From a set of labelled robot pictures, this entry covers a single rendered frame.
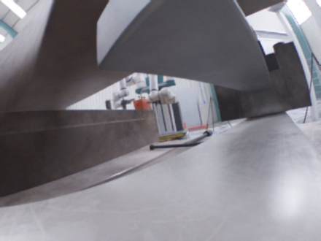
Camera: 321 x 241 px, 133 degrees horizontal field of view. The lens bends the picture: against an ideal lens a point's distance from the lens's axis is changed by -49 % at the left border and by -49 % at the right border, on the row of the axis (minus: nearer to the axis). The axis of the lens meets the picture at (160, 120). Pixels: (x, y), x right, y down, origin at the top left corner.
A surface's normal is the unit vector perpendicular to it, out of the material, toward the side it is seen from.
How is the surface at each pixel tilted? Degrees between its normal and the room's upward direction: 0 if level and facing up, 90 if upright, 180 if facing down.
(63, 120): 90
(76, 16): 180
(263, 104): 90
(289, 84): 90
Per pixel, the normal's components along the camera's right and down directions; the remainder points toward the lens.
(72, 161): 0.88, -0.18
